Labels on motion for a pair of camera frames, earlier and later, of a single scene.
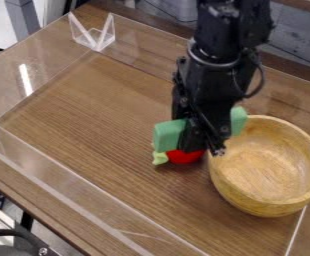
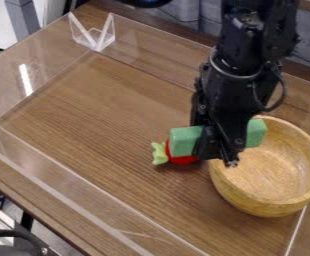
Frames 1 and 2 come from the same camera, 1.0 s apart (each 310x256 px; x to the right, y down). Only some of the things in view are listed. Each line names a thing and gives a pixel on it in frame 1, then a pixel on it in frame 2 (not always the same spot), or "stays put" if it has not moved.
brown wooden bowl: (272, 168) stays put
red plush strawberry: (182, 157) stays put
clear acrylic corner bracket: (94, 38) stays put
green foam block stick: (169, 134) → (185, 137)
